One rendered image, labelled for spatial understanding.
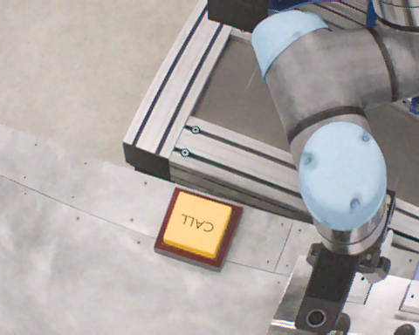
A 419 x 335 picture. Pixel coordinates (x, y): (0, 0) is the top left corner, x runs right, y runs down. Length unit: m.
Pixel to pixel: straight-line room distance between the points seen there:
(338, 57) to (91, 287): 0.54
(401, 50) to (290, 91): 0.13
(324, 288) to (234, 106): 1.06
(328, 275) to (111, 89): 1.36
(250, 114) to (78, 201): 0.74
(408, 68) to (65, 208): 0.59
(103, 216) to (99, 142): 0.92
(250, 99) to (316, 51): 1.16
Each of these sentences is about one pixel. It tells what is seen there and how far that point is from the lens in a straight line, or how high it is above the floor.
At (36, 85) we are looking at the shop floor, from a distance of 2.32.
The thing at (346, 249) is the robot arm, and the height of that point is 1.16.
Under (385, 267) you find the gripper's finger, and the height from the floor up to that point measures 1.04.
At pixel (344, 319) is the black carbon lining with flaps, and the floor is 0.89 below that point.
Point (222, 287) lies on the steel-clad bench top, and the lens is 1.28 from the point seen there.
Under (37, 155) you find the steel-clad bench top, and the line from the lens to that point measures 1.36.
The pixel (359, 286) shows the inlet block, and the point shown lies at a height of 0.95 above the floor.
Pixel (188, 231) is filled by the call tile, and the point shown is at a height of 0.84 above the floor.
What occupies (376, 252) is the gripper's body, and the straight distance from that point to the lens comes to 1.02.
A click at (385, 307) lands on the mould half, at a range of 1.19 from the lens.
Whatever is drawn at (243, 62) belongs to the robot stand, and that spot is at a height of 0.21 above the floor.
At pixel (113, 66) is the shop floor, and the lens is 2.31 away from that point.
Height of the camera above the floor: 2.03
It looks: 68 degrees down
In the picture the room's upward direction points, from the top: 2 degrees counter-clockwise
